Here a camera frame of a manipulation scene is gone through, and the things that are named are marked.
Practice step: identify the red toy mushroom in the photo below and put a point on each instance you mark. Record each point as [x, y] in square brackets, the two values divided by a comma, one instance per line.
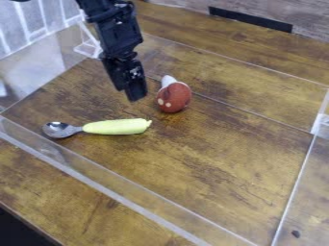
[174, 95]

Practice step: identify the clear acrylic front barrier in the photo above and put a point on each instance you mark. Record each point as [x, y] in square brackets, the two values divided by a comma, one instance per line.
[182, 221]

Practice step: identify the clear acrylic barrier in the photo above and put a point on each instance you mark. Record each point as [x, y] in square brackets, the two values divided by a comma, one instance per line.
[182, 221]
[303, 224]

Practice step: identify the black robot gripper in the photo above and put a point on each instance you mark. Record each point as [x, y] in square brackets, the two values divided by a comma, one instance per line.
[116, 27]

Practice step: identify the clear acrylic right barrier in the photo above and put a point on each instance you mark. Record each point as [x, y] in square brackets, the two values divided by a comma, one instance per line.
[303, 224]

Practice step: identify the clear acrylic triangular bracket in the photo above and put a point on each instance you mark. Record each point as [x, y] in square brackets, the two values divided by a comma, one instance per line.
[89, 46]

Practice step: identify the green handled metal spoon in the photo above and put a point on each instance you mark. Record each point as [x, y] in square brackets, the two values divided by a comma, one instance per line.
[108, 127]

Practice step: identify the black strip on table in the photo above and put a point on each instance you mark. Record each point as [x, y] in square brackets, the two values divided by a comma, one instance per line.
[251, 19]

